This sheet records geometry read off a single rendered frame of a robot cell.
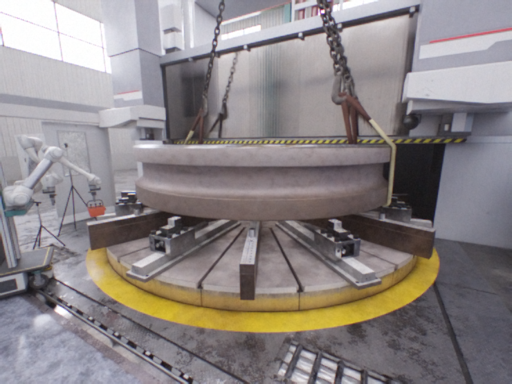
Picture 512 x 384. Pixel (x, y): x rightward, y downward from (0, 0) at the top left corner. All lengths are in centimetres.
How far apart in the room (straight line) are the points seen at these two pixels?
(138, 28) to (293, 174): 514
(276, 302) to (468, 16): 396
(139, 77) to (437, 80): 570
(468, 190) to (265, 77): 468
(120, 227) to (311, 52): 496
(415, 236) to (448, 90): 181
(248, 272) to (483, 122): 381
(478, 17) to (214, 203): 376
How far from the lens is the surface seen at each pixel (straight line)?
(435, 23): 419
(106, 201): 741
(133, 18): 700
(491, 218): 585
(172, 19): 833
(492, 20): 425
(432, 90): 356
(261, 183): 294
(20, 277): 402
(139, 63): 669
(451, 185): 560
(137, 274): 305
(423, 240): 381
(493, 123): 466
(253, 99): 623
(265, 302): 277
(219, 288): 272
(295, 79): 587
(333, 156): 306
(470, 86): 362
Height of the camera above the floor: 176
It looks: 11 degrees down
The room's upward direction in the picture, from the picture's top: straight up
